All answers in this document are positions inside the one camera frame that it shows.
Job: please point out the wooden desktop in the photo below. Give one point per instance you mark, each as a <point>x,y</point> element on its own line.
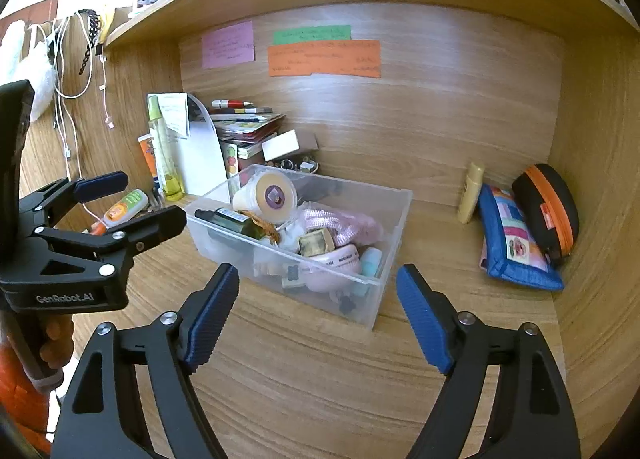
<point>325,384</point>

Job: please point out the light blue small tube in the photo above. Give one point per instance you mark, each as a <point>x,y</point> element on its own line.
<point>371,261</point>

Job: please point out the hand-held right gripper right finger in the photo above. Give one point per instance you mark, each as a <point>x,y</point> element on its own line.
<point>425,326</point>

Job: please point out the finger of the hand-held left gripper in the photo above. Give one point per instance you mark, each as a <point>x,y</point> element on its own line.
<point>100,186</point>
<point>160,224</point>

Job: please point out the cream plastic cup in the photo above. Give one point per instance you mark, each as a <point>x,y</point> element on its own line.
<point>270,196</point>

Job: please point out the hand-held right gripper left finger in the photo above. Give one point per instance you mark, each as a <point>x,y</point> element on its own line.
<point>210,321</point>

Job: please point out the orange sticky note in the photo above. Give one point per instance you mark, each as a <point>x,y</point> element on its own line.
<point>325,59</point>

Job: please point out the red white pen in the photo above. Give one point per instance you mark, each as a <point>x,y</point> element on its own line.
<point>232,104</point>

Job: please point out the cream small bottle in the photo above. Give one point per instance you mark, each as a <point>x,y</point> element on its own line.
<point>471,194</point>

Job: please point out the clear plastic storage box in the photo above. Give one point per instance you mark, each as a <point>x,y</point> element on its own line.
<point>392,239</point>

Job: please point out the white plush toy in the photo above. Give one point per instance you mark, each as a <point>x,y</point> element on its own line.
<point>35,74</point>

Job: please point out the dark green pump bottle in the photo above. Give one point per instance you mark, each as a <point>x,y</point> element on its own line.
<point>230,221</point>

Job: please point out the fruit print box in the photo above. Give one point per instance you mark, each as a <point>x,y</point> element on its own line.
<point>231,161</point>

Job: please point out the pink knitted cloth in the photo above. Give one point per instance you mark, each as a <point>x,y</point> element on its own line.
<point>345,226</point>

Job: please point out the small gold square tin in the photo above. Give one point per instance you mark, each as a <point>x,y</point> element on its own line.
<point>316,243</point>

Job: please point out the person's left forearm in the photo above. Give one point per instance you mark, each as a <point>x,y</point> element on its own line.
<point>17,404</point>

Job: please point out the green sticky note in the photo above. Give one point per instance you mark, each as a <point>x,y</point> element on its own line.
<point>312,35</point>

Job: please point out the stack of small boxes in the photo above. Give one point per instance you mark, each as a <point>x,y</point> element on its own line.
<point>245,131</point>

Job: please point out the yellow green spray bottle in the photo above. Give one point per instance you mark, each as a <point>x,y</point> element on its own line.
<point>165,154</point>

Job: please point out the pink round case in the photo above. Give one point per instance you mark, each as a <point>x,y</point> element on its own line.
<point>335,269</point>

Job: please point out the black flower hair clip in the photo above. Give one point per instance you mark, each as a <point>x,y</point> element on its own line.
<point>349,305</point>
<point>294,278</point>

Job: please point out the orange marker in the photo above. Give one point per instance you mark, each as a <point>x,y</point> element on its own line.
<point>98,228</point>

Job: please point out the person's left hand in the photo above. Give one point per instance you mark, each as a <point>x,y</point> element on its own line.
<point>57,344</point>

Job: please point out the pink sticky note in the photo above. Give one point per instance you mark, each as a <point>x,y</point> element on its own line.
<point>227,45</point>

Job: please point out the small bowl of trinkets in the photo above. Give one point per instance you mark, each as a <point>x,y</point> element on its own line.
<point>295,166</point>

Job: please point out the green orange label tube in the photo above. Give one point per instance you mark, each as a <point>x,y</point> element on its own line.
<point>125,208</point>

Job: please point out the orange carton box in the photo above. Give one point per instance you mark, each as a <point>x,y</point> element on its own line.
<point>147,159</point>

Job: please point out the blue patchwork pouch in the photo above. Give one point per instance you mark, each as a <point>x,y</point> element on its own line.
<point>515,239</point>

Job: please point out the small brown box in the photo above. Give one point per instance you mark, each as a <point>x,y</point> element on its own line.
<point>309,141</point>

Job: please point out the printed receipt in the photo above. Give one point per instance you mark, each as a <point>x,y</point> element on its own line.
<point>172,114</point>

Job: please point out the white paper sheet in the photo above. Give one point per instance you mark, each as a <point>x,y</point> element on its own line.
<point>200,164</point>

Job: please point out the black orange zip case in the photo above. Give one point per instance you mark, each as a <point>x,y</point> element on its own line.
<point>547,209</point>

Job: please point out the small white box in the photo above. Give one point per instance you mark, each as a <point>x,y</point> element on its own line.
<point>280,145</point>

